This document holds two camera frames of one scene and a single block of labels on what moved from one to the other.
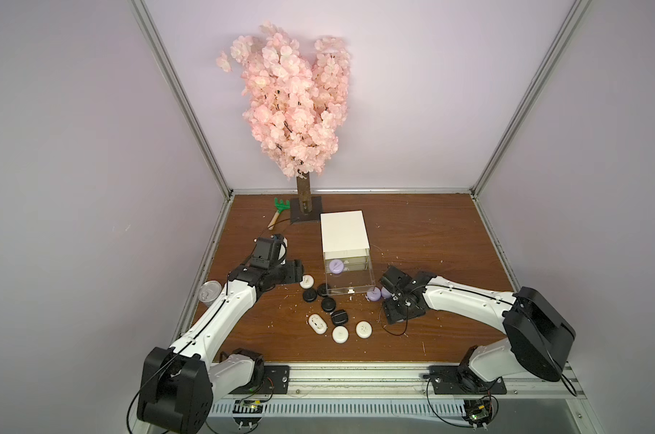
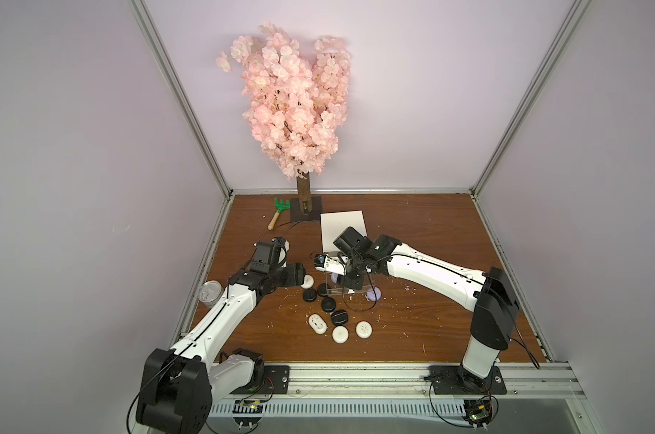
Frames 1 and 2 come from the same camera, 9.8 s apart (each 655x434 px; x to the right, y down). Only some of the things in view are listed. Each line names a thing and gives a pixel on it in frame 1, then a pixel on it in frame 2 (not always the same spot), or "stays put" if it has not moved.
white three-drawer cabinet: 345,236 stays put
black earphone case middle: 328,305 stays put
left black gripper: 293,270 stays put
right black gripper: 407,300 to 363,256
